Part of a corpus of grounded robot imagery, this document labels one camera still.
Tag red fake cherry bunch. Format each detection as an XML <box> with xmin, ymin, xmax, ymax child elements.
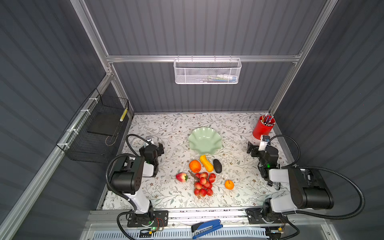
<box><xmin>189</xmin><ymin>171</ymin><xmax>217</xmax><ymax>197</ymax></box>

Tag dark fake avocado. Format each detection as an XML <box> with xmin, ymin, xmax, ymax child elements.
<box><xmin>213</xmin><ymin>159</ymin><xmax>223</xmax><ymax>174</ymax></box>

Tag small fake tangerine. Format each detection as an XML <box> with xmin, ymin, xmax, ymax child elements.
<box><xmin>225</xmin><ymin>180</ymin><xmax>235</xmax><ymax>190</ymax></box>

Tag large orange fake fruit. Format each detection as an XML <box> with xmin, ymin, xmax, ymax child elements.
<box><xmin>189</xmin><ymin>160</ymin><xmax>202</xmax><ymax>173</ymax></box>

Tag green wavy fruit bowl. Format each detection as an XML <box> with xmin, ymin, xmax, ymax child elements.
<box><xmin>188</xmin><ymin>127</ymin><xmax>223</xmax><ymax>155</ymax></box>

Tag yellow fake squash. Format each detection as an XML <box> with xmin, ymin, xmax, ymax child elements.
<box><xmin>200</xmin><ymin>155</ymin><xmax>214</xmax><ymax>172</ymax></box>

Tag pens in red cup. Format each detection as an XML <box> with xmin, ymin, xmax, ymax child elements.
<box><xmin>261</xmin><ymin>113</ymin><xmax>275</xmax><ymax>126</ymax></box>

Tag blue stapler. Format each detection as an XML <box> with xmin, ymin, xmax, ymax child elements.
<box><xmin>191</xmin><ymin>219</ymin><xmax>223</xmax><ymax>240</ymax></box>

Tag white wire mesh basket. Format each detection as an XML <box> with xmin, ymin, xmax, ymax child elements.
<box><xmin>173</xmin><ymin>57</ymin><xmax>242</xmax><ymax>85</ymax></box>

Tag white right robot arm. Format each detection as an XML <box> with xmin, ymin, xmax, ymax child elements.
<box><xmin>246</xmin><ymin>143</ymin><xmax>366</xmax><ymax>223</ymax></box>

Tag markers in white basket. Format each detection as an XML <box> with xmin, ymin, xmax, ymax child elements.
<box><xmin>198</xmin><ymin>75</ymin><xmax>238</xmax><ymax>84</ymax></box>

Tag yellow tube in black basket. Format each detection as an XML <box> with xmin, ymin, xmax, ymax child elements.
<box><xmin>120</xmin><ymin>108</ymin><xmax>128</xmax><ymax>122</ymax></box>

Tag red pen cup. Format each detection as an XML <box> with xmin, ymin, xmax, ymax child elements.
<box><xmin>253</xmin><ymin>116</ymin><xmax>276</xmax><ymax>140</ymax></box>

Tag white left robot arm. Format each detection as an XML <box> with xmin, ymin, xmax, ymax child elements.
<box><xmin>105</xmin><ymin>143</ymin><xmax>165</xmax><ymax>219</ymax></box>

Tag black wire basket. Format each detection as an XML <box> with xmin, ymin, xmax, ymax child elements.
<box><xmin>57</xmin><ymin>90</ymin><xmax>130</xmax><ymax>164</ymax></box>

